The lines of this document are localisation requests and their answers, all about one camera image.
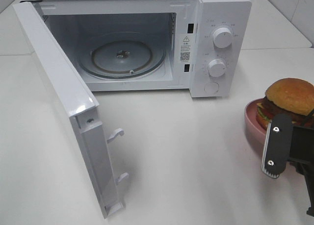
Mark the white microwave knob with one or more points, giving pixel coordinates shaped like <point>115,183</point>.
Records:
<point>216,68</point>
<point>222,37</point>

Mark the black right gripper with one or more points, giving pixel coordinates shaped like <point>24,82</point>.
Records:
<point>301,156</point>

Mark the pink speckled plate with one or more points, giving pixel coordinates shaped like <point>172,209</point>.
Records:
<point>255,133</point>

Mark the burger with sesame-free bun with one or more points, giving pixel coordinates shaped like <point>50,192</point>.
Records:
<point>290,96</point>

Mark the round white door button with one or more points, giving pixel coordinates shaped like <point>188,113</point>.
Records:
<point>211,87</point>

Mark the white microwave oven body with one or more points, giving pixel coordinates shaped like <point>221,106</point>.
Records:
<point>183,28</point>

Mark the white microwave door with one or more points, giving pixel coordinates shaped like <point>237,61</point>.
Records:
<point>76,106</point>

